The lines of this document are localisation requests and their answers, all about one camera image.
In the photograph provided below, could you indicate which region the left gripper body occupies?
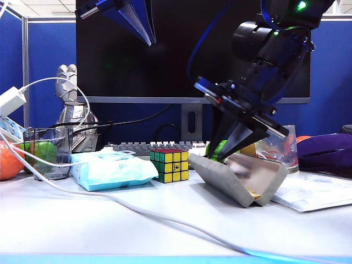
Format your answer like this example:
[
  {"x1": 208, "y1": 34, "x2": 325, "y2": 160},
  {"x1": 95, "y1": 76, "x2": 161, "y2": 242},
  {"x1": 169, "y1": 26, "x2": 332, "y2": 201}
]
[{"x1": 74, "y1": 0, "x2": 130, "y2": 20}]

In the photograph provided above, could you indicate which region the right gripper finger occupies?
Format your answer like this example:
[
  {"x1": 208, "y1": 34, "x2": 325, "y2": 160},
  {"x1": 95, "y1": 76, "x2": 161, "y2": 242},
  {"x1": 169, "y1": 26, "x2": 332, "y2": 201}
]
[
  {"x1": 219, "y1": 122, "x2": 271, "y2": 163},
  {"x1": 210, "y1": 108, "x2": 239, "y2": 160}
]

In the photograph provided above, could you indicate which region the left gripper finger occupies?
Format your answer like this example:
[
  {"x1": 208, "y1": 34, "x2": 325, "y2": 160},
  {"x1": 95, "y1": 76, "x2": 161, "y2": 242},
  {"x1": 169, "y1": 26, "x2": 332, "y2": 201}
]
[
  {"x1": 101, "y1": 4, "x2": 152, "y2": 47},
  {"x1": 129, "y1": 0, "x2": 157, "y2": 45}
]

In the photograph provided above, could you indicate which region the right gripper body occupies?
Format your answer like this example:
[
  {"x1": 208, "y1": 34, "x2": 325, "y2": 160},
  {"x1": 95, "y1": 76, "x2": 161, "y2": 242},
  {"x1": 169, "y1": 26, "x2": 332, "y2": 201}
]
[{"x1": 194, "y1": 76, "x2": 290, "y2": 138}]

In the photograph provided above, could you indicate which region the grey glasses case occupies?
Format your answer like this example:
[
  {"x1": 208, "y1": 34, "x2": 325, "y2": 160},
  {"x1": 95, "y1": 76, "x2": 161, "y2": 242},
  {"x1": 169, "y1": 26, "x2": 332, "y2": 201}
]
[{"x1": 188, "y1": 152, "x2": 289, "y2": 208}]

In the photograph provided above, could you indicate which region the brown kiwi fruit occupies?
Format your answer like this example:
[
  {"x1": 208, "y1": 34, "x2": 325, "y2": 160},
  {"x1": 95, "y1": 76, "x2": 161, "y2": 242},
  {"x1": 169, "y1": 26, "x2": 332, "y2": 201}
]
[{"x1": 239, "y1": 143, "x2": 258, "y2": 158}]

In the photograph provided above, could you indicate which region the green apple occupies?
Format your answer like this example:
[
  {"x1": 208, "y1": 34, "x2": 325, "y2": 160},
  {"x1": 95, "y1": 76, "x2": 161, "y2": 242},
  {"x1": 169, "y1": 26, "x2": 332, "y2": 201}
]
[
  {"x1": 206, "y1": 140, "x2": 240, "y2": 160},
  {"x1": 19, "y1": 141, "x2": 58, "y2": 168}
]

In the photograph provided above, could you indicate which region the grey monitor stand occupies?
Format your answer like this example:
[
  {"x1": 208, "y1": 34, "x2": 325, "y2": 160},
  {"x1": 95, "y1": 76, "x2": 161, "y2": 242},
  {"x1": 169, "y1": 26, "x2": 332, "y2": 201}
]
[{"x1": 180, "y1": 104, "x2": 203, "y2": 142}]

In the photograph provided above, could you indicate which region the clear glass with red print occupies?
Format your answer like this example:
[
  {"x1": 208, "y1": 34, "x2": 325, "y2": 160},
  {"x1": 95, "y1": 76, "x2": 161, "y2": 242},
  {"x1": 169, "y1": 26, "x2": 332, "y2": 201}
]
[{"x1": 258, "y1": 125, "x2": 299, "y2": 173}]

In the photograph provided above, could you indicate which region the black computer monitor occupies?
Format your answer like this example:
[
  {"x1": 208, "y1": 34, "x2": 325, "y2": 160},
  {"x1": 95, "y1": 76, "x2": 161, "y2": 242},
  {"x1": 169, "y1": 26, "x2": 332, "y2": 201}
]
[{"x1": 76, "y1": 0, "x2": 312, "y2": 105}]

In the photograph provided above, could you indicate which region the rubiks cube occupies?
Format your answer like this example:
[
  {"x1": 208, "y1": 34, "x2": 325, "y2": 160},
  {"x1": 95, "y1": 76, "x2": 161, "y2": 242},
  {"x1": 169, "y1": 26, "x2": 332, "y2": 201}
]
[{"x1": 150, "y1": 149, "x2": 190, "y2": 184}]

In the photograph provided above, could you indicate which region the purple fabric bag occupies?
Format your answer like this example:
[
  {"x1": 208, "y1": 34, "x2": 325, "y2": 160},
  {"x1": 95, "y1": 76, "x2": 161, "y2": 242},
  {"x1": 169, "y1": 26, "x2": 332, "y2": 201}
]
[{"x1": 296, "y1": 134, "x2": 352, "y2": 174}]

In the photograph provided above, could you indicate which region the silver armoured fist figurine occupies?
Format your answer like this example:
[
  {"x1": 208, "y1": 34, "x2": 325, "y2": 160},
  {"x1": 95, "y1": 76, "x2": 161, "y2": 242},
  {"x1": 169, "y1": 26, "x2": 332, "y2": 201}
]
[{"x1": 54, "y1": 64, "x2": 100, "y2": 153}]

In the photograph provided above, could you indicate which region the grey and white keyboard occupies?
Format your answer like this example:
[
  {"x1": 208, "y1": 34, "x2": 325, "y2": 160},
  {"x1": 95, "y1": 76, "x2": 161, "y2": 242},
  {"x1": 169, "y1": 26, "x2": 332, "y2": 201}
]
[{"x1": 106, "y1": 140, "x2": 211, "y2": 169}]

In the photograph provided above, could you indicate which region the light blue wet wipes pack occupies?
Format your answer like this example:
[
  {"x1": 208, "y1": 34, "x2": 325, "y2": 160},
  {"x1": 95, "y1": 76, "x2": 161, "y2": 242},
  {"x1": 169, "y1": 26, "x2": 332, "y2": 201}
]
[{"x1": 70, "y1": 150, "x2": 160, "y2": 193}]

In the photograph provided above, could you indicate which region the white power adapter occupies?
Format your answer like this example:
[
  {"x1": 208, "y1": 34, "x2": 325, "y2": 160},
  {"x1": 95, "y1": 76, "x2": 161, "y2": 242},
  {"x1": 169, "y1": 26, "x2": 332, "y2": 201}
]
[{"x1": 0, "y1": 86, "x2": 28, "y2": 118}]

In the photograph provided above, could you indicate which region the blue and white box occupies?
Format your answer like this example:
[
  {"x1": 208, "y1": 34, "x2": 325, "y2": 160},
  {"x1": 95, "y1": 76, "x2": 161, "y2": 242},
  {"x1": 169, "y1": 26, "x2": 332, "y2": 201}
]
[{"x1": 0, "y1": 117, "x2": 28, "y2": 144}]

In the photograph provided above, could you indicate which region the smoky clear plastic cup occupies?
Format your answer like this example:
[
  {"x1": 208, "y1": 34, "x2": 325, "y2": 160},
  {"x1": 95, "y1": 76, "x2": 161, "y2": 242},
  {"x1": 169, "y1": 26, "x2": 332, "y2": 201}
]
[{"x1": 23, "y1": 128, "x2": 74, "y2": 181}]

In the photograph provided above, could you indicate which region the orange round fruit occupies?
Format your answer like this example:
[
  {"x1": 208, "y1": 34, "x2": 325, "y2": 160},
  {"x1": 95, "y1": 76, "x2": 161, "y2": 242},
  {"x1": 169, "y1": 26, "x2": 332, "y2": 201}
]
[{"x1": 0, "y1": 140, "x2": 26, "y2": 182}]

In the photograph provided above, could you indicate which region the black cable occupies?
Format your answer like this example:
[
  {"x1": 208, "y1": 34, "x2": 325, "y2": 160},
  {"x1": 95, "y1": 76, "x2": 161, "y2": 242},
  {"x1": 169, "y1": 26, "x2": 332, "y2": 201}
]
[
  {"x1": 153, "y1": 123, "x2": 182, "y2": 142},
  {"x1": 48, "y1": 104, "x2": 173, "y2": 138}
]

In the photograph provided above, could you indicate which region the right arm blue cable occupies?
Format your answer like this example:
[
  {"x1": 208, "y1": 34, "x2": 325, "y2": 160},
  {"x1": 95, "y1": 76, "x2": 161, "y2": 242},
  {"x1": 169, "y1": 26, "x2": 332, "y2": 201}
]
[{"x1": 186, "y1": 0, "x2": 234, "y2": 83}]

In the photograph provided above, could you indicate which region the grey partition post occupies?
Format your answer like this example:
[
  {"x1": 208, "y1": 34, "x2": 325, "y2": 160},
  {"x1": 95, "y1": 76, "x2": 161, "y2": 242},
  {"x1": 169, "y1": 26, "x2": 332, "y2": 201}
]
[{"x1": 21, "y1": 16, "x2": 30, "y2": 129}]

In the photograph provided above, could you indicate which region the thick white cable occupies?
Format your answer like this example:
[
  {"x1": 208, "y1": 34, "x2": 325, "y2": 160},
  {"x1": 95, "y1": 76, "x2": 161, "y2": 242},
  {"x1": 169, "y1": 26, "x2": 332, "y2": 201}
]
[{"x1": 0, "y1": 129, "x2": 352, "y2": 263}]

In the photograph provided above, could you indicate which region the thin white cable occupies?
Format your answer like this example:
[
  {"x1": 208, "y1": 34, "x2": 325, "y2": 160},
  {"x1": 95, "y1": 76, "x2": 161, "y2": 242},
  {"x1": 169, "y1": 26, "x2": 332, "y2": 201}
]
[{"x1": 0, "y1": 77, "x2": 137, "y2": 168}]

